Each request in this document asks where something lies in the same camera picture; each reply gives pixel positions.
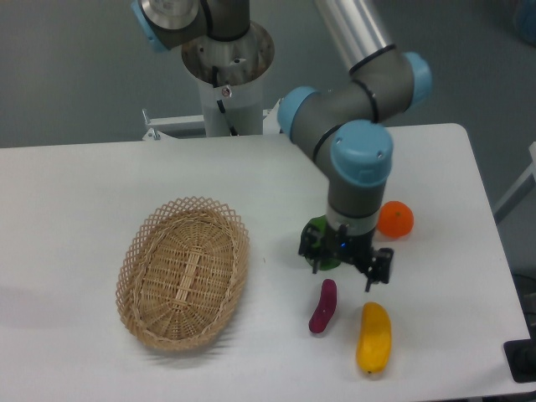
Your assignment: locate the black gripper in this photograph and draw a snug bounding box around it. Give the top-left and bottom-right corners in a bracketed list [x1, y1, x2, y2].
[298, 221, 394, 292]

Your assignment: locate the purple sweet potato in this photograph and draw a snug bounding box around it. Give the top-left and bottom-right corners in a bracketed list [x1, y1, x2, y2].
[308, 279, 338, 334]

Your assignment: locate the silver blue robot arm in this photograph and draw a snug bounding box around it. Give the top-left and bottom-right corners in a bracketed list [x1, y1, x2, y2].
[131, 1, 432, 285]

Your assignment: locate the green bok choy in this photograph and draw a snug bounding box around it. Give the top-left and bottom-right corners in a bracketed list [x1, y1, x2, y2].
[299, 215, 341, 273]

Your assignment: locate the orange tangerine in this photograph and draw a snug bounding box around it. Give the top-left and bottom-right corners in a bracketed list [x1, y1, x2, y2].
[377, 201, 415, 239]

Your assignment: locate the yellow mango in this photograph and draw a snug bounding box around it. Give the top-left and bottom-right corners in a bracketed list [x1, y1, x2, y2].
[356, 301, 392, 374]

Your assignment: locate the woven wicker basket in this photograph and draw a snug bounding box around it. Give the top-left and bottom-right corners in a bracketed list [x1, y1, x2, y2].
[116, 197, 250, 352]

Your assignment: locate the black box at table edge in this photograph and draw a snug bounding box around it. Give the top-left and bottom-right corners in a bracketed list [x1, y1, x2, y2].
[503, 339, 535, 384]

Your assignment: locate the white frame at right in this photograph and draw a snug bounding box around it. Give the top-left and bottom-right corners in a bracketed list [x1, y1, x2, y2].
[492, 142, 535, 224]

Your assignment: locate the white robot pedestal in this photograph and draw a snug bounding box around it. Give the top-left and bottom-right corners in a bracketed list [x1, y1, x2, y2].
[181, 22, 275, 137]

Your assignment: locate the black cable on pedestal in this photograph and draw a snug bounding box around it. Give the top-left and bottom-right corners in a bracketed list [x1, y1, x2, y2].
[211, 65, 239, 137]

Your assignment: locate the white metal base frame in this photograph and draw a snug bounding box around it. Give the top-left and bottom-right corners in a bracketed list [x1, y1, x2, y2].
[142, 98, 282, 141]

